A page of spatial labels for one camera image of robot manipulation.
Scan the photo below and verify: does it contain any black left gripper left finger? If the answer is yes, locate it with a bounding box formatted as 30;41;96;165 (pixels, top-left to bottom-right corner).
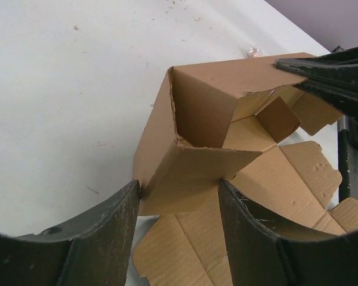
0;181;140;285

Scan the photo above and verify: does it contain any small crumpled plastic scrap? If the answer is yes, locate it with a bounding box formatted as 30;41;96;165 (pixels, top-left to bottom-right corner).
35;45;53;58

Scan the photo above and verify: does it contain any brown cardboard box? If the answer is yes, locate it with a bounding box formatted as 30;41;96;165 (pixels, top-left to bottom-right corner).
133;56;358;285

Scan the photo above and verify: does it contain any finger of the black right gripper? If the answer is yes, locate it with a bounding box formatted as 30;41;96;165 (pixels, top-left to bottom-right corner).
273;47;358;122

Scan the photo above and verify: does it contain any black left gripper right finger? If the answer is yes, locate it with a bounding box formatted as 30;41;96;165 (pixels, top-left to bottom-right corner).
218;180;358;285

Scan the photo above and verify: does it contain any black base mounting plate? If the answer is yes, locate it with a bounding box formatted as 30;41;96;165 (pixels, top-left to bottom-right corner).
338;116;358;201

